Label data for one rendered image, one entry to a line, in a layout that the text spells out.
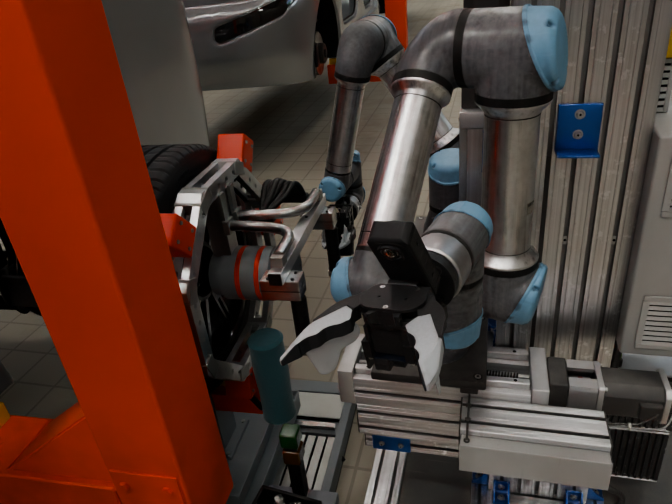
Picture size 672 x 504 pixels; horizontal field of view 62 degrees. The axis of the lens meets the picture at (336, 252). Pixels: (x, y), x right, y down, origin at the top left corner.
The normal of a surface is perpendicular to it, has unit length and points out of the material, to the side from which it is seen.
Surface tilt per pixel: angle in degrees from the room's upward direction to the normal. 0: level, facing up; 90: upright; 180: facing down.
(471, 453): 90
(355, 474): 0
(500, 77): 90
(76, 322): 90
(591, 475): 90
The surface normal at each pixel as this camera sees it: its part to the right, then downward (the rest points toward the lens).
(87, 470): -0.21, 0.49
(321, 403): -0.10, -0.87
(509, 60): -0.47, 0.47
